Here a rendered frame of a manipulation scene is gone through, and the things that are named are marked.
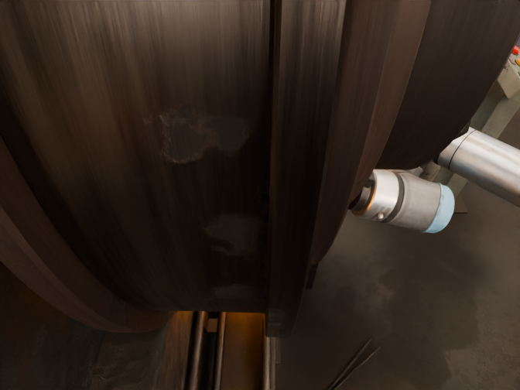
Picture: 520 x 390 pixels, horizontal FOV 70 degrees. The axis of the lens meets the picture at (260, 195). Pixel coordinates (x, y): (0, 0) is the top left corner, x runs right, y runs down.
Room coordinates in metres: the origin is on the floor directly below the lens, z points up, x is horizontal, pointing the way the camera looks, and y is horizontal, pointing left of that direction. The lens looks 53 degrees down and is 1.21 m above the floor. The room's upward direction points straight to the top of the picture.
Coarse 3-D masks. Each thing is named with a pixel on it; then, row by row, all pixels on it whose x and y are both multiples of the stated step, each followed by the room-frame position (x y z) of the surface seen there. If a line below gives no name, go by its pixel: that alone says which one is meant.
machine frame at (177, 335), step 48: (0, 288) 0.08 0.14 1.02; (0, 336) 0.06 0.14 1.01; (48, 336) 0.07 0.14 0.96; (96, 336) 0.10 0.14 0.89; (144, 336) 0.10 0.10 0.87; (192, 336) 0.14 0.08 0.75; (0, 384) 0.04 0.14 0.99; (48, 384) 0.05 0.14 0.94; (96, 384) 0.06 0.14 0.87; (144, 384) 0.06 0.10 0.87
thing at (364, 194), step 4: (372, 176) 0.38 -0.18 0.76; (368, 180) 0.38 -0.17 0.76; (372, 180) 0.38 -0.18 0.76; (368, 184) 0.38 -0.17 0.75; (364, 188) 0.37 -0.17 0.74; (368, 188) 0.38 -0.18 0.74; (360, 192) 0.37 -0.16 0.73; (364, 192) 0.37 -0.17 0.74; (368, 192) 0.37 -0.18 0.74; (360, 196) 0.37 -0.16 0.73; (364, 196) 0.37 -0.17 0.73; (356, 200) 0.37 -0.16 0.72; (360, 200) 0.36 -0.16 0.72; (364, 200) 0.36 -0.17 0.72; (352, 204) 0.37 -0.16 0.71; (356, 204) 0.36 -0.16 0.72; (360, 204) 0.36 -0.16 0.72; (348, 208) 0.37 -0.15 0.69; (352, 208) 0.36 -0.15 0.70; (356, 208) 0.36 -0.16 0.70; (360, 208) 0.36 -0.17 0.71
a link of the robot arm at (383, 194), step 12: (384, 180) 0.39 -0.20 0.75; (396, 180) 0.39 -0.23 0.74; (372, 192) 0.37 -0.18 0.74; (384, 192) 0.37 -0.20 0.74; (396, 192) 0.37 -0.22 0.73; (372, 204) 0.35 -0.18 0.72; (384, 204) 0.35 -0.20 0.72; (360, 216) 0.35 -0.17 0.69; (372, 216) 0.35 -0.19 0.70; (384, 216) 0.35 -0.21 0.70
